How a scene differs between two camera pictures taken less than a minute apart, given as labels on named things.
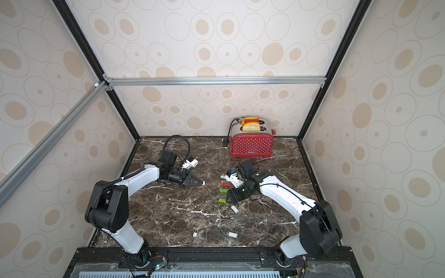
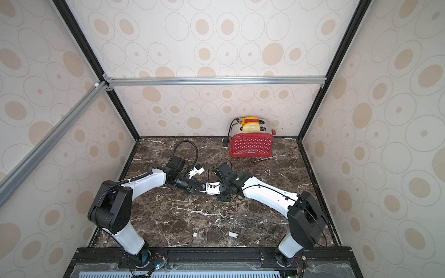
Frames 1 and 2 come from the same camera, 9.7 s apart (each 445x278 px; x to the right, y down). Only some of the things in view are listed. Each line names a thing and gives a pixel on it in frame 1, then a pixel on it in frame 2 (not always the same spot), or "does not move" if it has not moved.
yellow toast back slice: (250, 117) does not move
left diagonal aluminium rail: (51, 139) does not move
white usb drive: (233, 234) does not move
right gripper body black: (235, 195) -> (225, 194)
